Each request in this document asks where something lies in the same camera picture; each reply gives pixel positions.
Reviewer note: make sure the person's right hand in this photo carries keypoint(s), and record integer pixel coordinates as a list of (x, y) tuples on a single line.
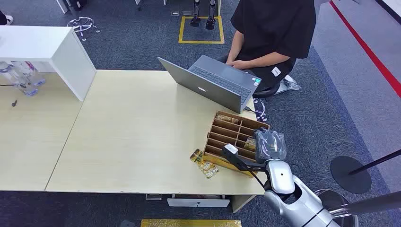
[(229, 61)]

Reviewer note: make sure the gold green patterned card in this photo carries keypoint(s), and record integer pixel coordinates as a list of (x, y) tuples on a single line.
[(196, 155)]

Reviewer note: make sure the wooden slotted card organizer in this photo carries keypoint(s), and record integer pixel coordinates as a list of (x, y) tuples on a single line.
[(225, 131)]

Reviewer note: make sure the black robot leg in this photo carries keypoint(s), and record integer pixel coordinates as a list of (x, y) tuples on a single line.
[(195, 17), (210, 20)]

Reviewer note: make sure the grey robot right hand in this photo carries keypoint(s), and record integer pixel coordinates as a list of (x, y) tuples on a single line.
[(269, 145)]

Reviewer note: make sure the person's left hand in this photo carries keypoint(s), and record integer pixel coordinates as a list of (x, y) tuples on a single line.
[(240, 64)]

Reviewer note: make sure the dark grey floor object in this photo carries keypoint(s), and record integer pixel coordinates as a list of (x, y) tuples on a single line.
[(127, 223)]

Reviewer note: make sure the chrome star chair base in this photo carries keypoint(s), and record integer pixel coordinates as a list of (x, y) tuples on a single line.
[(82, 24)]

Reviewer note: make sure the black stanchion pole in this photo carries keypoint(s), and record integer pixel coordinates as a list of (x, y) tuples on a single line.
[(379, 160)]

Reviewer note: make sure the small black desk object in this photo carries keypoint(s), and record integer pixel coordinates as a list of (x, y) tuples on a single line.
[(14, 103)]

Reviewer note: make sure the grey open laptop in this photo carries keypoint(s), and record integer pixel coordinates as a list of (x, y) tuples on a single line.
[(203, 86)]

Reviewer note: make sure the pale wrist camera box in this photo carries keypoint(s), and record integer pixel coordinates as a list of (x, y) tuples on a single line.
[(231, 148)]

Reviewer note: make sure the clear plastic water bottle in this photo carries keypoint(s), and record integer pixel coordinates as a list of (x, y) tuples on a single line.
[(33, 75), (18, 83)]

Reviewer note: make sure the metal floor outlet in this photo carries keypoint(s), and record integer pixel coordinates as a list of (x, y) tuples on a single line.
[(174, 13), (187, 13)]

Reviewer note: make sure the white desk shelf riser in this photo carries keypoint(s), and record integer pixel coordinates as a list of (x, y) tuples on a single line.
[(47, 44)]

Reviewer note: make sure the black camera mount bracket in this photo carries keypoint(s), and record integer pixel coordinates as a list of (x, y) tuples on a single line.
[(242, 163)]

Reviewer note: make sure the clear plastic bag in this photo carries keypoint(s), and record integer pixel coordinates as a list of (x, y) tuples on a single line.
[(289, 84)]

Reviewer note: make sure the black round stanchion base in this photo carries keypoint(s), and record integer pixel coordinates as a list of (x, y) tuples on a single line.
[(347, 178)]

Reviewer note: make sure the black and white shoe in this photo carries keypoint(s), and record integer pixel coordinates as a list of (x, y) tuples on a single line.
[(8, 19)]

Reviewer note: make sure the chrome round stand base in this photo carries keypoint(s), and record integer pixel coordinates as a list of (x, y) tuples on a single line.
[(335, 200)]

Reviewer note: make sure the gold card with lettering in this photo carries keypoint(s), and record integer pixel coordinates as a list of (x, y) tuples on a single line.
[(209, 169)]

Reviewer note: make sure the gold floor mat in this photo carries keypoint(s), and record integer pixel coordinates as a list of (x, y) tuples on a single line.
[(191, 223)]

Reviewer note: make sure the white under-desk drawer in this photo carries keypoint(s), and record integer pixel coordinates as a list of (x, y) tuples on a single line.
[(198, 202)]

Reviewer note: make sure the person's right forearm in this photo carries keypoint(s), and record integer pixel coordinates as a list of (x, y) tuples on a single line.
[(235, 47)]

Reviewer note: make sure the person's left forearm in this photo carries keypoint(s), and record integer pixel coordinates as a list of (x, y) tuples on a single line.
[(268, 59)]

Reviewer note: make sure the clear acrylic bracket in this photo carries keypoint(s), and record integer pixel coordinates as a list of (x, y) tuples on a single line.
[(153, 197)]

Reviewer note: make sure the grey metal stand pole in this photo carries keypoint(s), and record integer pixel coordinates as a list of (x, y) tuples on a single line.
[(372, 202)]

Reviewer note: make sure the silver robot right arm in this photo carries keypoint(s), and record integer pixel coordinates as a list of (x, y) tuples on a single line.
[(282, 177)]

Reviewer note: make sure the person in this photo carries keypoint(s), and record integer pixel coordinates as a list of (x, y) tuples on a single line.
[(272, 28)]

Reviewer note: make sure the gold card in sleeve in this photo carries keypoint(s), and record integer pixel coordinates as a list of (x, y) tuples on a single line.
[(227, 119)]

